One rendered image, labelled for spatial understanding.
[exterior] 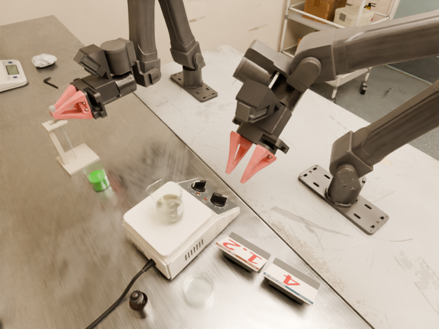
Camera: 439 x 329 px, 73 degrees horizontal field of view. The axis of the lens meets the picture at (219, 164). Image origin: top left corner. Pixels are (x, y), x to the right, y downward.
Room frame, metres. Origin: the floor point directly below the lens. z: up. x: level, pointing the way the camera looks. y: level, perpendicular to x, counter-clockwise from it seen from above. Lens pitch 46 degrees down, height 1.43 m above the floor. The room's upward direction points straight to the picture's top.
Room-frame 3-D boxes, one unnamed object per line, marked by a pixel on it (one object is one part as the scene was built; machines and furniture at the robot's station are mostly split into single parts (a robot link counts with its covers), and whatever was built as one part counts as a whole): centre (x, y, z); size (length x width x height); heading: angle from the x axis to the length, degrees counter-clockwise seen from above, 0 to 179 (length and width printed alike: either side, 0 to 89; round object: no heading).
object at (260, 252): (0.27, -0.05, 0.92); 0.09 x 0.06 x 0.04; 55
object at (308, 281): (0.22, -0.13, 0.92); 0.09 x 0.06 x 0.04; 55
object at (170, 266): (0.33, 0.08, 0.94); 0.22 x 0.13 x 0.08; 138
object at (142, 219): (0.31, 0.09, 0.98); 0.12 x 0.12 x 0.01; 48
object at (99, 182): (0.45, 0.28, 0.93); 0.04 x 0.04 x 0.06
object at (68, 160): (0.54, 0.36, 0.96); 0.08 x 0.08 x 0.13; 46
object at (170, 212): (0.31, 0.09, 1.02); 0.06 x 0.05 x 0.08; 90
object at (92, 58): (0.62, 0.29, 1.10); 0.07 x 0.06 x 0.11; 46
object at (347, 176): (0.41, -0.26, 1.00); 0.09 x 0.06 x 0.06; 160
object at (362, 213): (0.41, -0.27, 0.94); 0.20 x 0.07 x 0.08; 37
